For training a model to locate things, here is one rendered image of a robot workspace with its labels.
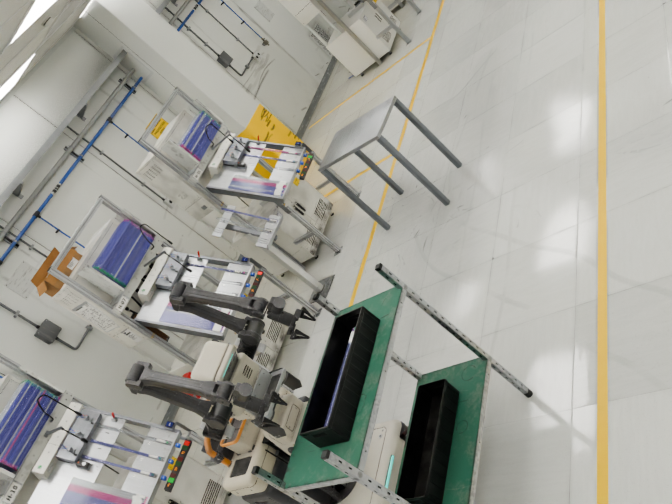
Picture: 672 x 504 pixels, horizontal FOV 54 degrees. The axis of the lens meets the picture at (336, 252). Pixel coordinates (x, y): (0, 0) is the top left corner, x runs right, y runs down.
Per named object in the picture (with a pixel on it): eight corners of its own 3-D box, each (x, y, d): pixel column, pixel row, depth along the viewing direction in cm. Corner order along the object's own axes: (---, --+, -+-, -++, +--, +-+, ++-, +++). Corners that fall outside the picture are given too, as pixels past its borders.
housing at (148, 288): (177, 259, 543) (173, 247, 532) (151, 306, 512) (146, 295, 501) (168, 257, 544) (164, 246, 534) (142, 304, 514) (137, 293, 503)
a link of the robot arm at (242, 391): (223, 383, 267) (215, 402, 261) (227, 370, 258) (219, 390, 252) (250, 393, 268) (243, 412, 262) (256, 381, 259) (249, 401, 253)
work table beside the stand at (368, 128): (449, 204, 504) (377, 135, 472) (386, 230, 555) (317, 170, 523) (462, 163, 528) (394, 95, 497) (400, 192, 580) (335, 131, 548)
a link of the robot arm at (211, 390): (138, 366, 276) (127, 389, 269) (135, 358, 272) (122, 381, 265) (236, 386, 268) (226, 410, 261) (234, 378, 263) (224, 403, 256)
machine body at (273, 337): (296, 324, 573) (241, 283, 549) (270, 394, 529) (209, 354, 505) (252, 343, 617) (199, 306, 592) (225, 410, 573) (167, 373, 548)
